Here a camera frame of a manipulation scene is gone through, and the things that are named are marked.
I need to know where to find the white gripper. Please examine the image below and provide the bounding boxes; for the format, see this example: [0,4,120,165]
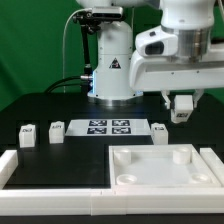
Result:
[129,43,224,109]

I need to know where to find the white square tabletop part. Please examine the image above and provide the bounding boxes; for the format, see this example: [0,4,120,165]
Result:
[109,144,222,188]

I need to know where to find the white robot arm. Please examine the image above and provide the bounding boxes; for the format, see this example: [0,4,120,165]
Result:
[76,0,224,105]

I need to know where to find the white tag sheet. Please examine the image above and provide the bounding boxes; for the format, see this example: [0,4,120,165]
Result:
[66,119,151,136]

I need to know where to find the white U-shaped fence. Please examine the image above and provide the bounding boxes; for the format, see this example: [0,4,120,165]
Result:
[0,148,224,216]

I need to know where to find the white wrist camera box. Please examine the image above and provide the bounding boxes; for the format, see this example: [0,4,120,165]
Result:
[135,26,178,57]

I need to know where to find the black cables bundle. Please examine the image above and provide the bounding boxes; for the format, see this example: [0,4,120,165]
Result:
[44,75,94,94]

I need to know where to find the black camera on stand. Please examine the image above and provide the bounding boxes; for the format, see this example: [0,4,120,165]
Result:
[72,6,124,77]

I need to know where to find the white cable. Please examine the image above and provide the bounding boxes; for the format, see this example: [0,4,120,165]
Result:
[62,8,88,94]

